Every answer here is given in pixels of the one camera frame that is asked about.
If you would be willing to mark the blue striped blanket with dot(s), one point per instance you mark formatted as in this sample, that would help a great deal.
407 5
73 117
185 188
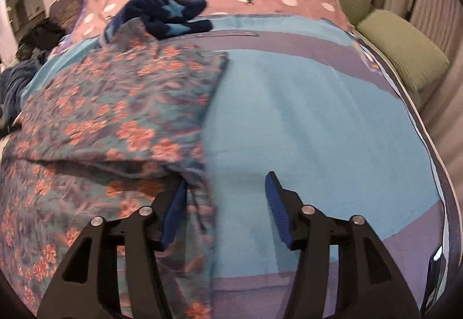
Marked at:
307 116

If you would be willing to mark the large green pillow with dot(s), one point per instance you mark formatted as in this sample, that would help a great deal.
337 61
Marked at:
401 48

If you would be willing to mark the pile of dark clothes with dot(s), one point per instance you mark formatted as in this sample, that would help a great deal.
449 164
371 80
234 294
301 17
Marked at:
39 37

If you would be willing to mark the navy star print garment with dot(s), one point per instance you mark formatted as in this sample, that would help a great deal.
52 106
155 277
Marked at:
159 15

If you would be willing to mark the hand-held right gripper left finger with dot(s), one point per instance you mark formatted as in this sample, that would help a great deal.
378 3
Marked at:
175 212

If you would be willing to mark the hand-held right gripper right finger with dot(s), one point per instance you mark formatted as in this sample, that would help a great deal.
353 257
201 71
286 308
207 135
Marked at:
276 208

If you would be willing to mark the white pleated curtain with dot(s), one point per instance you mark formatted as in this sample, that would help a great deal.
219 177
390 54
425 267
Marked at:
434 8

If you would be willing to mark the dark patterned cushion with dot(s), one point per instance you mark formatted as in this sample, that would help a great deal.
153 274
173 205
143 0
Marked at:
68 8

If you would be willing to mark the floral patterned cloth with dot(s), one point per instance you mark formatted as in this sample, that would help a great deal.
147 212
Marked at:
108 105

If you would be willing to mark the white shelf unit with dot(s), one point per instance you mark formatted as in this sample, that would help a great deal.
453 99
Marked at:
21 4

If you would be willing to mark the blue denim cloth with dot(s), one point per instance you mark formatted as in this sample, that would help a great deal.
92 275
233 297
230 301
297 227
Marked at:
18 84

